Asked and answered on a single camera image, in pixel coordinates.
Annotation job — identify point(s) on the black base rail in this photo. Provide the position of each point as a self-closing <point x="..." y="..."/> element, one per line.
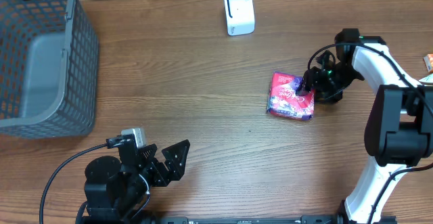
<point x="270" y="220"/>

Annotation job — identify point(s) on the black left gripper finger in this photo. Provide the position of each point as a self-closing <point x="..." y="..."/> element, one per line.
<point x="147" y="153"/>
<point x="176" y="157"/>

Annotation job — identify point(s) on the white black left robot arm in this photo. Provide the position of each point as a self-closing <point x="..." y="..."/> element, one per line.
<point x="118" y="189"/>

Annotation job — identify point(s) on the grey plastic mesh basket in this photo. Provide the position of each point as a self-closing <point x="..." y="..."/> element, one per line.
<point x="49" y="66"/>

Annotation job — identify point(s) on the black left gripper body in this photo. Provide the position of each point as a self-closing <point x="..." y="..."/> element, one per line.
<point x="155" y="174"/>

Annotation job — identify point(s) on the small orange snack packet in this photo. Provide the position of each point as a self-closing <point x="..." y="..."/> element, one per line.
<point x="428" y="60"/>

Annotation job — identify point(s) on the white conditioner tube gold cap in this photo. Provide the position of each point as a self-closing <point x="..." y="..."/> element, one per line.
<point x="427" y="80"/>

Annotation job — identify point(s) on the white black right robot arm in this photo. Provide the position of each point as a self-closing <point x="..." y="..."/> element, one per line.
<point x="398" y="133"/>

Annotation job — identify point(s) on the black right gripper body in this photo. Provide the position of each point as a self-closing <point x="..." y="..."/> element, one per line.
<point x="329" y="82"/>

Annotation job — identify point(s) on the red purple pad pack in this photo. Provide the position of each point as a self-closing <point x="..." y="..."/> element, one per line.
<point x="283" y="100"/>

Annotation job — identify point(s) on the white barcode scanner stand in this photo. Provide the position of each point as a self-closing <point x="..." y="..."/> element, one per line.
<point x="240" y="17"/>

